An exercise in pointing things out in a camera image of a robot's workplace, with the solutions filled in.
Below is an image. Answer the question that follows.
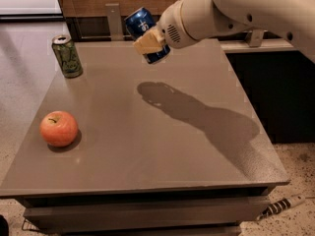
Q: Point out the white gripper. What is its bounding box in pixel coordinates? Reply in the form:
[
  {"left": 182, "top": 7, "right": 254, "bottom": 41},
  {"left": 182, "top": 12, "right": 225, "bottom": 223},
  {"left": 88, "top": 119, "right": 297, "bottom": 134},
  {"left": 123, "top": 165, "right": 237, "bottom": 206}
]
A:
[{"left": 133, "top": 0, "right": 194, "bottom": 55}]

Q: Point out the blue pepsi can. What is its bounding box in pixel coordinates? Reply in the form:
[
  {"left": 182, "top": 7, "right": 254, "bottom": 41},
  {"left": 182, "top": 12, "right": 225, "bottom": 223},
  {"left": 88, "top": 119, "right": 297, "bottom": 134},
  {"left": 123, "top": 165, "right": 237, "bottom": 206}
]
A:
[{"left": 124, "top": 7, "right": 170, "bottom": 64}]

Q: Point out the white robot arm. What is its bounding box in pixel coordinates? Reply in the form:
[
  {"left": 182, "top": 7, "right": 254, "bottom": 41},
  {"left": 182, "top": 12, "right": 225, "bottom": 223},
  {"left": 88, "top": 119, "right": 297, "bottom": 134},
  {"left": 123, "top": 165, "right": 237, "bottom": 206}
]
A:
[{"left": 134, "top": 0, "right": 315, "bottom": 62}]

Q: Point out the green soda can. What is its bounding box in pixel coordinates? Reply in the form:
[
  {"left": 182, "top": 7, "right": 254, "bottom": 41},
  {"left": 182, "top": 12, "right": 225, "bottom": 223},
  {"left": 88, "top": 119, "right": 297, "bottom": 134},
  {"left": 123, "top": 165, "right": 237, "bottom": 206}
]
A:
[{"left": 52, "top": 34, "right": 83, "bottom": 79}]

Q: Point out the red apple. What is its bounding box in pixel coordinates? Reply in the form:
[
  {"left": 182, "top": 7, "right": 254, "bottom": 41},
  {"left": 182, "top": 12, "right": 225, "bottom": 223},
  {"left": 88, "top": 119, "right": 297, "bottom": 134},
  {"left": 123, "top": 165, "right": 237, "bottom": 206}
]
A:
[{"left": 39, "top": 111, "right": 79, "bottom": 148}]

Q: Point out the grey table drawer unit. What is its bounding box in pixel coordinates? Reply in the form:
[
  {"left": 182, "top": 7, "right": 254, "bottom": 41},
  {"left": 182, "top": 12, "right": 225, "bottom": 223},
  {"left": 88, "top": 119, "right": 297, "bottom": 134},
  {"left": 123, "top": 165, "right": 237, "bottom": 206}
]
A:
[{"left": 24, "top": 188, "right": 270, "bottom": 235}]

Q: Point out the white power strip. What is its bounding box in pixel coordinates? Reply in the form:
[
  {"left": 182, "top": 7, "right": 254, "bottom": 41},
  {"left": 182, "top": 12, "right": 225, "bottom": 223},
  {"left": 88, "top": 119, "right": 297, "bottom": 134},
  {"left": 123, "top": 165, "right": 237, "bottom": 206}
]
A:
[{"left": 257, "top": 195, "right": 306, "bottom": 220}]

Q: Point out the left metal bracket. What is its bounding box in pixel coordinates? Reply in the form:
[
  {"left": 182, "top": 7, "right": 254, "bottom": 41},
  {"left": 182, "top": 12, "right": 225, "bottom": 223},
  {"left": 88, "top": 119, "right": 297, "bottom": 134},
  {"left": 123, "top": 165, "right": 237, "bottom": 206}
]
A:
[{"left": 105, "top": 3, "right": 124, "bottom": 41}]

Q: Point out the metal bracket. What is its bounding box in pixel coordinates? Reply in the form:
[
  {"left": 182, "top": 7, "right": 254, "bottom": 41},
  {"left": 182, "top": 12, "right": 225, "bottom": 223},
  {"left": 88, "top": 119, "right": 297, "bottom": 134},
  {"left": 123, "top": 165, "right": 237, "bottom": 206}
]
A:
[
  {"left": 105, "top": 3, "right": 124, "bottom": 41},
  {"left": 245, "top": 29, "right": 264, "bottom": 47}
]

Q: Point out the right metal bracket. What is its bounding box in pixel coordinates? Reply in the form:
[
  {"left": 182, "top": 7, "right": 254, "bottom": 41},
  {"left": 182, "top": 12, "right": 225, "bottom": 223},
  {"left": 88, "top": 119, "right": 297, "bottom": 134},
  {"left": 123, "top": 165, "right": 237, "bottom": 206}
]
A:
[{"left": 245, "top": 29, "right": 264, "bottom": 47}]

